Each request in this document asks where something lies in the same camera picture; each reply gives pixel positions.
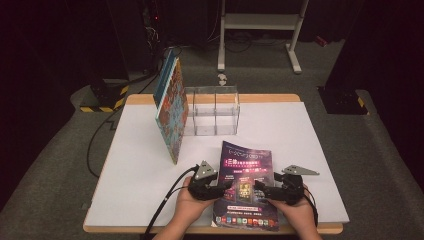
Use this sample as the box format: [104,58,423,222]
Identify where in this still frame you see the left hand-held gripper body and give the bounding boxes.
[187,160,220,202]

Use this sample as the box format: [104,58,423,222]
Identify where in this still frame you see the white table mat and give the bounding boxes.
[84,101,351,229]

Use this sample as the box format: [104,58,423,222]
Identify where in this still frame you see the dark equipment rack with wires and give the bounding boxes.
[139,0,168,73]

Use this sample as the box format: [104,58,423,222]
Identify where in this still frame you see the light blue green picture book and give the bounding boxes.
[154,57,190,166]

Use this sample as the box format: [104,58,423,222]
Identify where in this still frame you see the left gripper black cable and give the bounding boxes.
[141,165,200,240]

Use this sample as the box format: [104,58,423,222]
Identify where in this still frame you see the black floor cable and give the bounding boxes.
[86,45,184,178]

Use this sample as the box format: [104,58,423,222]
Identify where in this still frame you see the purple magazine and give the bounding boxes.
[211,140,281,232]

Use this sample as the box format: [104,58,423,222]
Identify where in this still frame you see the dark blue picture book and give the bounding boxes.
[152,48,178,109]

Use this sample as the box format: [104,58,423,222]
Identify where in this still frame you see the person's left hand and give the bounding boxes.
[175,176,218,230]

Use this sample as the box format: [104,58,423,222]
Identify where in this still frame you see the person's right hand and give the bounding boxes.
[267,186,316,233]

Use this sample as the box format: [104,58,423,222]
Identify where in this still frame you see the black yellow striped base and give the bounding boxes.
[317,86,371,116]
[79,78,131,114]

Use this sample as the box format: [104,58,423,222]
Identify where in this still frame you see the white metal stand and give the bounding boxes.
[216,0,310,75]

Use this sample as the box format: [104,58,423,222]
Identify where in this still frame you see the clear acrylic book rack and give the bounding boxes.
[183,85,241,137]

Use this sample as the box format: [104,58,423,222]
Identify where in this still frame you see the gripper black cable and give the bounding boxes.
[302,185,320,228]
[141,165,200,240]

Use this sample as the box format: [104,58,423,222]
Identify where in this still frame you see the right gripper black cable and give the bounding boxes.
[302,185,320,228]

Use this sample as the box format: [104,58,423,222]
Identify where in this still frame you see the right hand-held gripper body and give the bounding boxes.
[274,164,321,206]

